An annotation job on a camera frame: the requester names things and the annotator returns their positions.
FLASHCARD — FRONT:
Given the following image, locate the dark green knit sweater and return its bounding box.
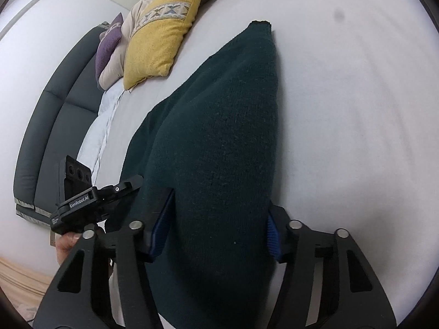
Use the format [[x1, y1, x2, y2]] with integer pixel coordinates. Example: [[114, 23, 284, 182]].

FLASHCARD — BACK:
[[106, 22, 278, 328]]

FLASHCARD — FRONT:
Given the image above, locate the person's left hand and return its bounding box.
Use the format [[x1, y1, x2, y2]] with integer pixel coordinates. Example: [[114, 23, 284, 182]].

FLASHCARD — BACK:
[[55, 232, 83, 266]]

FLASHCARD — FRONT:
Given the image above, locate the dark grey upholstered headboard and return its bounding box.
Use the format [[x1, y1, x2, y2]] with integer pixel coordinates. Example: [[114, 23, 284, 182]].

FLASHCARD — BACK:
[[13, 25, 106, 227]]

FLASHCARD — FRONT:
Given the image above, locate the beige duvet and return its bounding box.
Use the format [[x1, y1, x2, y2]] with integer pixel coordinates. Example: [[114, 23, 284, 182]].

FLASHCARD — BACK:
[[95, 0, 209, 91]]

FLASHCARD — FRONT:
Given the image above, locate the purple patterned cushion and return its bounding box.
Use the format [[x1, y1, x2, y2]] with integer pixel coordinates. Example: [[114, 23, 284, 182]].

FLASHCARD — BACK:
[[95, 13, 123, 80]]

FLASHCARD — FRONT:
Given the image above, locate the yellow patterned cushion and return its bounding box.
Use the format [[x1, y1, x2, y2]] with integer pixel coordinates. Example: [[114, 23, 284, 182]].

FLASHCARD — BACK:
[[123, 0, 201, 90]]

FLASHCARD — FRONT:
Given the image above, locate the white bed sheet mattress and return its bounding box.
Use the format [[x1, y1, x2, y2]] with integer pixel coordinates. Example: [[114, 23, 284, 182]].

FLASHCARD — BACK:
[[88, 0, 438, 323]]

